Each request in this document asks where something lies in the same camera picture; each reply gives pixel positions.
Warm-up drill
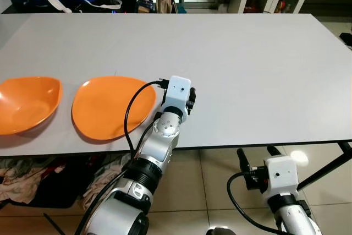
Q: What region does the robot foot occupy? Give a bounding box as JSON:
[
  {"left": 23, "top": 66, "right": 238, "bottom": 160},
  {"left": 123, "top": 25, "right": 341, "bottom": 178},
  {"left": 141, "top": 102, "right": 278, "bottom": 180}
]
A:
[{"left": 206, "top": 226, "right": 238, "bottom": 235}]

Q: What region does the pile of clothes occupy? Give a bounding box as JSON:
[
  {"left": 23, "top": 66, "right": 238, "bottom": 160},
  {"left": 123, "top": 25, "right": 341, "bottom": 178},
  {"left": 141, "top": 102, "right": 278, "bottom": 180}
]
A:
[{"left": 0, "top": 156, "right": 130, "bottom": 209}]

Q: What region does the orange plate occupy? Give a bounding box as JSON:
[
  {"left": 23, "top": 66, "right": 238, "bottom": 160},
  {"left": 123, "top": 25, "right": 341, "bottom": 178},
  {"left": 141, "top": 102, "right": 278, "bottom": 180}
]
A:
[{"left": 71, "top": 76, "right": 158, "bottom": 141}]

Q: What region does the orange bowl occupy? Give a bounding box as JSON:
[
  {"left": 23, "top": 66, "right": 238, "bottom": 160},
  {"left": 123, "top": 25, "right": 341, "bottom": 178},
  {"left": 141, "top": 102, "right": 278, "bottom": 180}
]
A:
[{"left": 0, "top": 76, "right": 63, "bottom": 136}]

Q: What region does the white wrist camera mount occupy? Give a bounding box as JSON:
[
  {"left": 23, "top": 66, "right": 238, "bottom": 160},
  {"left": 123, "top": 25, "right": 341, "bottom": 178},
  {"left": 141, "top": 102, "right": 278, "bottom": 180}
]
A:
[
  {"left": 160, "top": 75, "right": 192, "bottom": 117},
  {"left": 263, "top": 155, "right": 299, "bottom": 200}
]

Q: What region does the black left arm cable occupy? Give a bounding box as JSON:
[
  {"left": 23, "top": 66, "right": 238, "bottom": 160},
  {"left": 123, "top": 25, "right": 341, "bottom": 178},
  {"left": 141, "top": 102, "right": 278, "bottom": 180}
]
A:
[{"left": 124, "top": 79, "right": 168, "bottom": 156}]

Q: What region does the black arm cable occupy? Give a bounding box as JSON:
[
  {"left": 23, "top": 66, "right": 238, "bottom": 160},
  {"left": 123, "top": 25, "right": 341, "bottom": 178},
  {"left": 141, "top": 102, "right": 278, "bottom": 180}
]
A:
[
  {"left": 227, "top": 172, "right": 278, "bottom": 234},
  {"left": 124, "top": 79, "right": 168, "bottom": 156}
]

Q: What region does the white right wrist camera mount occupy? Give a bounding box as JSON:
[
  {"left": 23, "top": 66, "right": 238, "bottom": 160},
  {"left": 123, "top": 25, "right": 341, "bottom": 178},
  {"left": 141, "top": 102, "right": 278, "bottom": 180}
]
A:
[{"left": 263, "top": 155, "right": 299, "bottom": 200}]

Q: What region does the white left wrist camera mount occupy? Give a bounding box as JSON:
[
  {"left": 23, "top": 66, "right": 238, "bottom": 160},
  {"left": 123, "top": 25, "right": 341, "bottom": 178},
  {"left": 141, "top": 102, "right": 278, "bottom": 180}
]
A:
[{"left": 160, "top": 75, "right": 192, "bottom": 117}]

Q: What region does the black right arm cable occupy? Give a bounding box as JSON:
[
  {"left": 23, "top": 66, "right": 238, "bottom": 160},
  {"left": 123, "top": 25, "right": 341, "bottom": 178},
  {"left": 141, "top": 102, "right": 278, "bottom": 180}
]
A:
[{"left": 227, "top": 172, "right": 278, "bottom": 234}]

